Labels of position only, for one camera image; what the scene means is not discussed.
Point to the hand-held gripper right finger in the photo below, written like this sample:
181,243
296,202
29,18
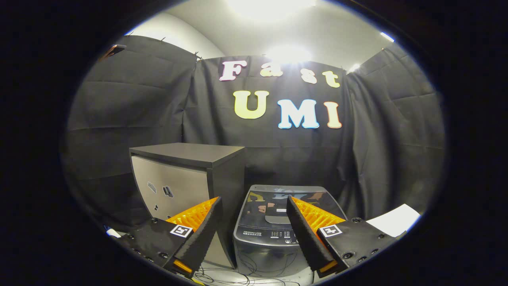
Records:
303,234

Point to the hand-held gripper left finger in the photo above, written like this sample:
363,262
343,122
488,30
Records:
206,234

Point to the grey washing machine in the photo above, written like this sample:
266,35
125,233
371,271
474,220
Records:
266,254

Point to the dark washing machine lid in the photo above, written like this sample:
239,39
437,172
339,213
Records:
266,206

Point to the dark cabinet with grey door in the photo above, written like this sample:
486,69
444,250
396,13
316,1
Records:
178,186

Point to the white flat sheet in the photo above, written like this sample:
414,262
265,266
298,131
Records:
395,220

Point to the black backdrop cloth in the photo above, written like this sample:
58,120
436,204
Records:
377,151

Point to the ceiling light panel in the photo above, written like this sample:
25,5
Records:
287,53
354,67
387,37
270,8

